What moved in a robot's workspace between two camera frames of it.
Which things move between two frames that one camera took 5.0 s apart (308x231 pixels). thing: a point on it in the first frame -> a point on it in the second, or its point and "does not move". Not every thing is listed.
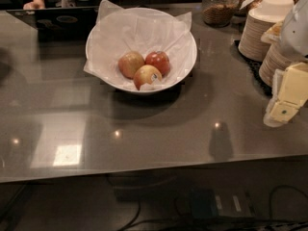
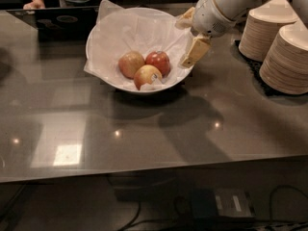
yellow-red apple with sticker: x=145 y=74 does not move
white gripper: x=295 y=33 -> x=209 y=16
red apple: x=160 y=60 does not move
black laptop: x=72 y=24 does not move
